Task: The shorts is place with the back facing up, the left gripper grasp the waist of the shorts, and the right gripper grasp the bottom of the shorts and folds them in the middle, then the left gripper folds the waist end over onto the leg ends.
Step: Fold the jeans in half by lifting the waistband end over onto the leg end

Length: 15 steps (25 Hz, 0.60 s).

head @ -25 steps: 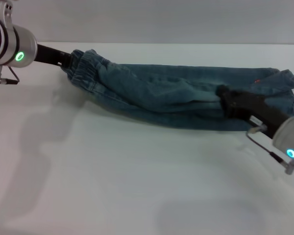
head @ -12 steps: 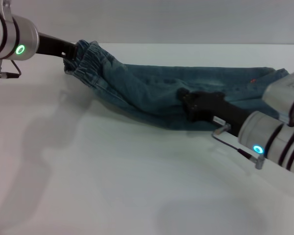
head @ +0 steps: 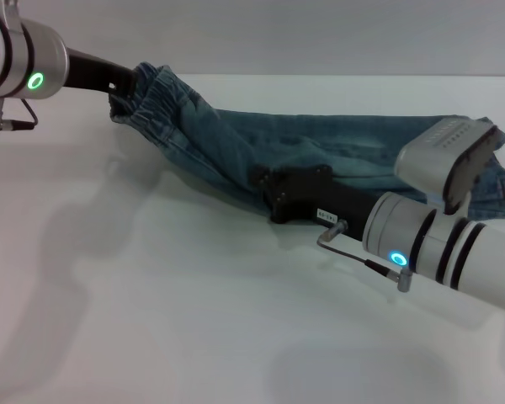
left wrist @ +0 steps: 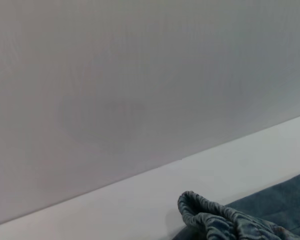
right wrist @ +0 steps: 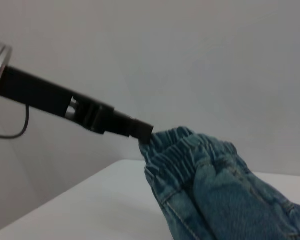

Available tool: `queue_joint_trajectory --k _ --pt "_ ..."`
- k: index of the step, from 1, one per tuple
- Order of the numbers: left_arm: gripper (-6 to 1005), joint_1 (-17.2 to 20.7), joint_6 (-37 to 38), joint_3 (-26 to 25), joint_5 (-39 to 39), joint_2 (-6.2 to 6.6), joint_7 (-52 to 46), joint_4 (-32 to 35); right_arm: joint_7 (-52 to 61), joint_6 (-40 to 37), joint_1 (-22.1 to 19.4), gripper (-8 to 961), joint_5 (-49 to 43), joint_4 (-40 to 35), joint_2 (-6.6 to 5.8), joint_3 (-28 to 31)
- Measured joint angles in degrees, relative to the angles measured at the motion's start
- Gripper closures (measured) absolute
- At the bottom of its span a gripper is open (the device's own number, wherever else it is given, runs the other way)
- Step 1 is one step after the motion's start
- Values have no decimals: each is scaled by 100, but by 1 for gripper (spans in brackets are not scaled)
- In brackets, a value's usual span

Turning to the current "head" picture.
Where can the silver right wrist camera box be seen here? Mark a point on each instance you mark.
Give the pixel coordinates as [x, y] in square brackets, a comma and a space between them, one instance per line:
[446, 160]

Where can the blue denim shorts basketball print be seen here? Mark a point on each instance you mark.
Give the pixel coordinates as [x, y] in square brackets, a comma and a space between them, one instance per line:
[303, 143]

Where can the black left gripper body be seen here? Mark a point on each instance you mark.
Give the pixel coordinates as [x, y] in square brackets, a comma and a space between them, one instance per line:
[94, 71]

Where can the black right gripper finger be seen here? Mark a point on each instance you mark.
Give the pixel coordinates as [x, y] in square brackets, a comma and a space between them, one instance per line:
[262, 176]

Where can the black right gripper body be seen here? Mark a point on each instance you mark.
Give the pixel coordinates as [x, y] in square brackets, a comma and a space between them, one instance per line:
[320, 198]

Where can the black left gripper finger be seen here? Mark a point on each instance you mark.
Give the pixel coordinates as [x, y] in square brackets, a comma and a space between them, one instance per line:
[120, 103]

